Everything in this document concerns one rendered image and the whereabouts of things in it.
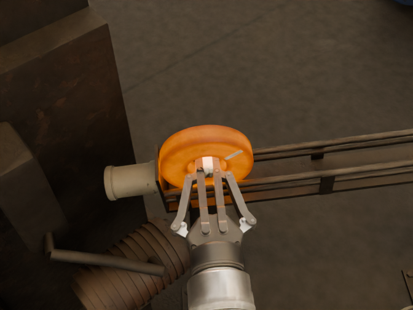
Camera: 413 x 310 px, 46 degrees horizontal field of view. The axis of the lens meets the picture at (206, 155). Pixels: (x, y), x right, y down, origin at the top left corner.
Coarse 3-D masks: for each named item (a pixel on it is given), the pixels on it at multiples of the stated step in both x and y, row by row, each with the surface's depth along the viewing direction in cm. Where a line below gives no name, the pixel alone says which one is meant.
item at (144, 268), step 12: (48, 240) 83; (48, 252) 82; (60, 252) 82; (72, 252) 83; (84, 252) 84; (96, 264) 85; (108, 264) 85; (120, 264) 85; (132, 264) 85; (144, 264) 85; (156, 264) 86
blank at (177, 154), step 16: (192, 128) 74; (208, 128) 74; (224, 128) 75; (176, 144) 74; (192, 144) 73; (208, 144) 73; (224, 144) 74; (240, 144) 75; (160, 160) 77; (176, 160) 76; (192, 160) 77; (224, 160) 77; (240, 160) 78; (176, 176) 80; (240, 176) 82
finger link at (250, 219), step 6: (228, 174) 75; (228, 180) 74; (234, 180) 74; (228, 186) 76; (234, 186) 74; (234, 192) 73; (234, 198) 73; (240, 198) 73; (234, 204) 74; (240, 204) 72; (240, 210) 72; (246, 210) 72; (240, 216) 72; (246, 216) 71; (252, 216) 71; (246, 222) 71; (252, 222) 70
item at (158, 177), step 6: (156, 150) 81; (156, 156) 80; (156, 162) 79; (156, 168) 79; (156, 174) 78; (156, 180) 77; (162, 180) 82; (162, 186) 81; (162, 192) 80; (162, 198) 82; (168, 204) 86; (168, 210) 85
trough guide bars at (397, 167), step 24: (312, 144) 84; (336, 144) 84; (360, 144) 85; (384, 144) 85; (360, 168) 80; (384, 168) 80; (408, 168) 81; (168, 192) 81; (192, 192) 81; (240, 192) 82
